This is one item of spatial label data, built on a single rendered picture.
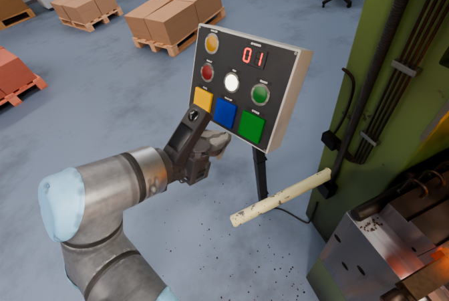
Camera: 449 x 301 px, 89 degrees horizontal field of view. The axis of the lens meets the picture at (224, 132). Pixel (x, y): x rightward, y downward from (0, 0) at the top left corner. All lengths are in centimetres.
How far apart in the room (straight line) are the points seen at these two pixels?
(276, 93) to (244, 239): 112
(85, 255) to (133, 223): 139
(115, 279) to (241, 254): 118
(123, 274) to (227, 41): 57
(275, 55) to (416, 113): 33
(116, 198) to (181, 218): 132
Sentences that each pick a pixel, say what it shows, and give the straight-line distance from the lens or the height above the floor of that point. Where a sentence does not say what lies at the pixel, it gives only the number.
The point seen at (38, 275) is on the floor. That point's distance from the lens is 210.
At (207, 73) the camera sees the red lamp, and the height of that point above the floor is 109.
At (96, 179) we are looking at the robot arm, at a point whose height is 124.
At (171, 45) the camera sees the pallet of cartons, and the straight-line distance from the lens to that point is 315.
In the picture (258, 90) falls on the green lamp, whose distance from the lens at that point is 61.
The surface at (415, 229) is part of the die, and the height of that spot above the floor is 98.
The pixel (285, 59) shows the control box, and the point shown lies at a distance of 58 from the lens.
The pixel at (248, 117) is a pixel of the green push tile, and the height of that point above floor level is 103.
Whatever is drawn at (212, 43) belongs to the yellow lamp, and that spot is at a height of 117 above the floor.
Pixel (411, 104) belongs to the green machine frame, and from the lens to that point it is 64.
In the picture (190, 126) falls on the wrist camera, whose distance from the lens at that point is 43.
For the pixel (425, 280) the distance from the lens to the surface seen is 54.
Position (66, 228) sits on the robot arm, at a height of 123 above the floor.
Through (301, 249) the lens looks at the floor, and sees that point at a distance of 154.
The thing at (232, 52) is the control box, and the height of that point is 116.
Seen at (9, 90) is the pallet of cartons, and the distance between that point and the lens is 381.
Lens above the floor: 149
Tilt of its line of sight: 48 degrees down
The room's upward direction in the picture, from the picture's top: 14 degrees counter-clockwise
